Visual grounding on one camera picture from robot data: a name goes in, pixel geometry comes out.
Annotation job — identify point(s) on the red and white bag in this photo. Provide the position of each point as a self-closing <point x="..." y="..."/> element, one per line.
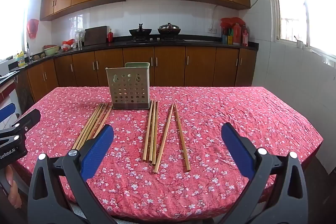
<point x="67" y="45"/>

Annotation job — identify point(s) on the white wall socket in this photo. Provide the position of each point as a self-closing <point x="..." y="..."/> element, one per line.
<point x="212" y="30"/>

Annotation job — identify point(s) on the yellow detergent bottle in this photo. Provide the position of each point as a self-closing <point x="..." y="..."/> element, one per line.
<point x="21" y="60"/>

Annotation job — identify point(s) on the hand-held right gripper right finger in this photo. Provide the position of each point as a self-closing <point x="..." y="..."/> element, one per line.
<point x="236" y="149"/>

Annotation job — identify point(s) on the white cup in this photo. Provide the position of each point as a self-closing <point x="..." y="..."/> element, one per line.
<point x="299" y="44"/>

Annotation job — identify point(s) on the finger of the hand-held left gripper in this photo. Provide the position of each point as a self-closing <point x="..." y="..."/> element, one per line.
<point x="29" y="117"/>

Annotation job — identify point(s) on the black wok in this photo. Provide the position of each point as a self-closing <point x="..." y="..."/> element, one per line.
<point x="140" y="31"/>

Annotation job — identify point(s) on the pot with lid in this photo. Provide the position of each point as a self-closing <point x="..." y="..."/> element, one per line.
<point x="169" y="28"/>

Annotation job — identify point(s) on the clear glass jar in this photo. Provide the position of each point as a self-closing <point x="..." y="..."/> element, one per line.
<point x="79" y="37"/>

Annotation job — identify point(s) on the black gas stove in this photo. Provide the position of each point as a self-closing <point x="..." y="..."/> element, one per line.
<point x="155" y="40"/>

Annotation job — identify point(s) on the colourful condiment packets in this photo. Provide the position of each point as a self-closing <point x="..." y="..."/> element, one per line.
<point x="227" y="36"/>

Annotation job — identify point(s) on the blue chair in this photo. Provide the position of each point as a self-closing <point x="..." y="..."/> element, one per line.
<point x="6" y="111"/>

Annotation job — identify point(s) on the window above sink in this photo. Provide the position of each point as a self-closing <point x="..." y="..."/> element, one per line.
<point x="13" y="16"/>

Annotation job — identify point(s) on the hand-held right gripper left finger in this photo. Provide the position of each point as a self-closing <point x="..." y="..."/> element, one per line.
<point x="97" y="149"/>

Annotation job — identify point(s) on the long wooden chopstick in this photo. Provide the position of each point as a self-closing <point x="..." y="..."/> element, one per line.
<point x="156" y="134"/>
<point x="147" y="132"/>
<point x="164" y="138"/>
<point x="181" y="137"/>
<point x="152" y="132"/>

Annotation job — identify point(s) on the green basin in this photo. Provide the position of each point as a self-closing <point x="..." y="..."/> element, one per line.
<point x="51" y="51"/>

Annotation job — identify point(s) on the bundle of wooden chopsticks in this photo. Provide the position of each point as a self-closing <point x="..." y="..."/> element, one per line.
<point x="92" y="124"/>

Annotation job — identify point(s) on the person's left hand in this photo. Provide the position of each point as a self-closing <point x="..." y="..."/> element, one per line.
<point x="14" y="187"/>

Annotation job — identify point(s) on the small red bottle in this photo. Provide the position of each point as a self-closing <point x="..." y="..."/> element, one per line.
<point x="110" y="36"/>

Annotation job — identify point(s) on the wooden base cabinets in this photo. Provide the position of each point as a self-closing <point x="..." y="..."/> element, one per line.
<point x="170" y="66"/>

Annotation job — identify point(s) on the large side window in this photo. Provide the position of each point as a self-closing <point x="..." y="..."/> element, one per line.
<point x="315" y="3"/>

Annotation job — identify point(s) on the dark wooden cutting board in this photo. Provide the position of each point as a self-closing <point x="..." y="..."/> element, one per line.
<point x="95" y="36"/>

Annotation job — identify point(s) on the red plastic bottle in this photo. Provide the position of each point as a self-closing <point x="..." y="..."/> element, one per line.
<point x="245" y="36"/>

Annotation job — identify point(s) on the large red bottle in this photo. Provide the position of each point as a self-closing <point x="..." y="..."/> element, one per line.
<point x="237" y="35"/>

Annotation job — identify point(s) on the green perforated chopstick holder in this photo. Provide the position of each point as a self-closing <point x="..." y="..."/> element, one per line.
<point x="128" y="92"/>

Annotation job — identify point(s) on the red floral tablecloth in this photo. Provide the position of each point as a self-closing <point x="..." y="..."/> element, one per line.
<point x="210" y="113"/>

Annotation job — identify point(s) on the black kitchen countertop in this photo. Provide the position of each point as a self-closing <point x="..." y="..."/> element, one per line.
<point x="199" y="43"/>

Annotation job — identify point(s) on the red plastic bag on hook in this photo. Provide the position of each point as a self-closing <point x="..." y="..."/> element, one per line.
<point x="32" y="28"/>

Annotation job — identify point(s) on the steel faucet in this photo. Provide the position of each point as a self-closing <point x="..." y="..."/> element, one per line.
<point x="28" y="52"/>

